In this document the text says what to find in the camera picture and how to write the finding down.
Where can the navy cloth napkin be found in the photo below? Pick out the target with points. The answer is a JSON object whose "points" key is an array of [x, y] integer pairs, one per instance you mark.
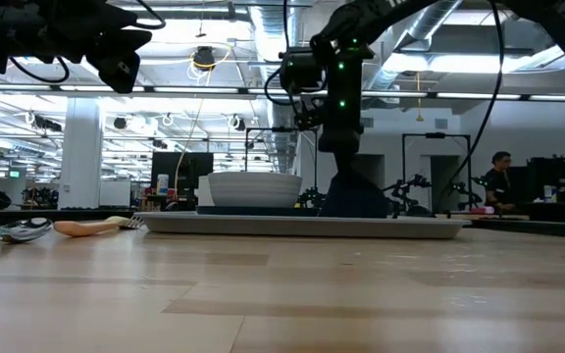
{"points": [[353, 196]]}

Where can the white bowl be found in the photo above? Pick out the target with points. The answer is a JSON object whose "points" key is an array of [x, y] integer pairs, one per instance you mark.
{"points": [[255, 188]]}

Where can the dark teal plate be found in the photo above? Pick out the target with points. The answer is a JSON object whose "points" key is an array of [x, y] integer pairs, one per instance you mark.
{"points": [[263, 211]]}

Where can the white mug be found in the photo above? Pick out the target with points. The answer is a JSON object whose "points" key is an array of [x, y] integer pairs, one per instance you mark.
{"points": [[204, 191]]}

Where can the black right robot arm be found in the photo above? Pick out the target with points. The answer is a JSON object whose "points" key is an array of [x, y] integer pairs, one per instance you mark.
{"points": [[371, 17]]}

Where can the black background robot arm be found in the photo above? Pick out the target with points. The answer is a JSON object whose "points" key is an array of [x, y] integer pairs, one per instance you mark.
{"points": [[405, 191], [464, 193], [309, 197]]}

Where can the grey plastic tray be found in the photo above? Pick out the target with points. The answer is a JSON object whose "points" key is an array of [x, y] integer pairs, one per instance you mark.
{"points": [[312, 226]]}

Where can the white column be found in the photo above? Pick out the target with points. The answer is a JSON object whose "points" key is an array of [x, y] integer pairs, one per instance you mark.
{"points": [[80, 157]]}

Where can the black monitor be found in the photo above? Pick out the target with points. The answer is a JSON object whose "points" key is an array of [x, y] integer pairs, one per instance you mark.
{"points": [[189, 166]]}

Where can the pink object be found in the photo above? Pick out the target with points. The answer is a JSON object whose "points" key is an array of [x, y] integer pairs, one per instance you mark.
{"points": [[481, 210]]}

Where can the white container with blue lid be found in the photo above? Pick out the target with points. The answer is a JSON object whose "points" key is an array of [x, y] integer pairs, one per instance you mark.
{"points": [[162, 185]]}

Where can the person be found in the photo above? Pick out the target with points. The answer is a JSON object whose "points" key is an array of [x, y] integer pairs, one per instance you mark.
{"points": [[498, 184]]}

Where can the white cabinet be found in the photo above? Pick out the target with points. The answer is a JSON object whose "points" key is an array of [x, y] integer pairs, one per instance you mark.
{"points": [[115, 193]]}

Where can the white and blue carton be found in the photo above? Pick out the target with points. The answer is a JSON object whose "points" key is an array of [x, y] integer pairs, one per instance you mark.
{"points": [[549, 193]]}

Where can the black cabinet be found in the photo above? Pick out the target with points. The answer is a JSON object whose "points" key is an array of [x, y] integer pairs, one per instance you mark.
{"points": [[562, 181]]}

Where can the black frame rig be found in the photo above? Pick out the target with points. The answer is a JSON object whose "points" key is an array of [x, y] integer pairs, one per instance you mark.
{"points": [[282, 130], [434, 136]]}

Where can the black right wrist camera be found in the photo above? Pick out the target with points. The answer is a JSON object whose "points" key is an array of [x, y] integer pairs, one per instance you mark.
{"points": [[302, 71]]}

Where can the black overhead camera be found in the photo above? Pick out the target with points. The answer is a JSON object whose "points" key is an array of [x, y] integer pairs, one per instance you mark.
{"points": [[204, 58]]}

